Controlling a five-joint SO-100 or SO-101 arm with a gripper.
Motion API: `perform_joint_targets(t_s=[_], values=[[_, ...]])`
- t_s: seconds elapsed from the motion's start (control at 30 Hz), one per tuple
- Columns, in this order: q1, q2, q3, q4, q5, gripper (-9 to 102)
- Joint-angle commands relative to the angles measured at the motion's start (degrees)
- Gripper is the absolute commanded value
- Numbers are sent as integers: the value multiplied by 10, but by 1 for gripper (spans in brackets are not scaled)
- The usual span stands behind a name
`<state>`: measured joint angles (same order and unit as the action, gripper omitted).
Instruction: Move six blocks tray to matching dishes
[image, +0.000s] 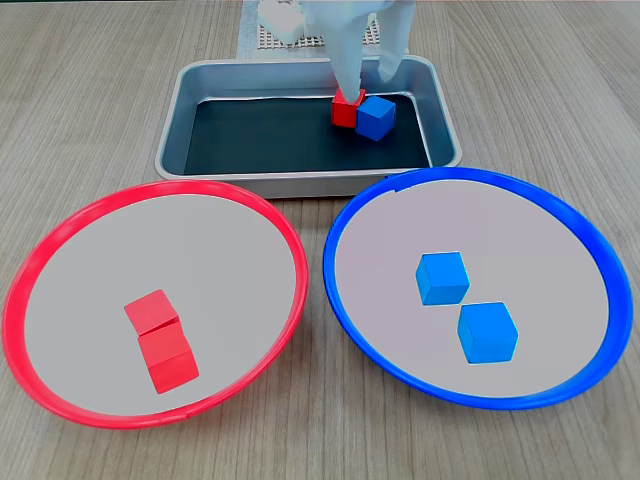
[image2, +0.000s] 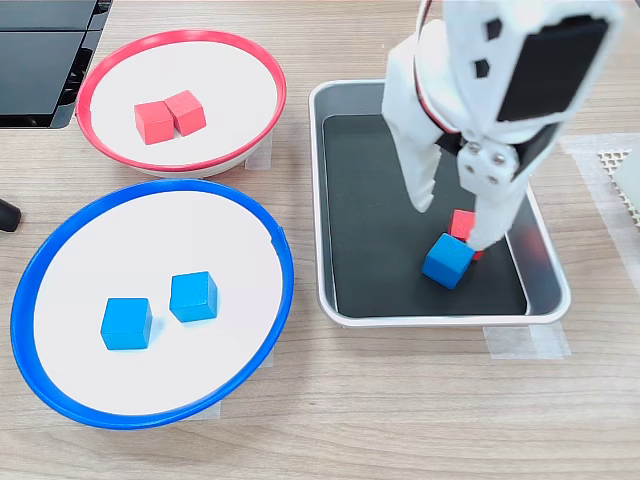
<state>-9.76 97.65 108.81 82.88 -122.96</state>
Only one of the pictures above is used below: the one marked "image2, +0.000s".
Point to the red cube block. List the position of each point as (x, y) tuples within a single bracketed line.
[(154, 125), (187, 115), (461, 222)]

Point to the blue cube block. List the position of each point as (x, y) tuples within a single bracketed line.
[(126, 324), (445, 262), (194, 297)]

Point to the silver metal tray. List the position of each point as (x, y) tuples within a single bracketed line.
[(547, 280)]

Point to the black tray liner mat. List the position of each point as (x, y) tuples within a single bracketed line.
[(360, 250)]

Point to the white mesh mat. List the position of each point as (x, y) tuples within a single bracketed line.
[(612, 159)]

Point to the clear tape strip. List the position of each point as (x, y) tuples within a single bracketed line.
[(212, 412), (269, 357), (525, 342), (262, 155)]

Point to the red rimmed white dish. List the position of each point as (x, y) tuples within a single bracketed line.
[(215, 75)]

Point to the blue rimmed white dish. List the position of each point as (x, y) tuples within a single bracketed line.
[(225, 250)]

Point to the black electronic device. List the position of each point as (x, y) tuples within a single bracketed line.
[(35, 70)]

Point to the black rounded object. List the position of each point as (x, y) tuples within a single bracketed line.
[(9, 215)]

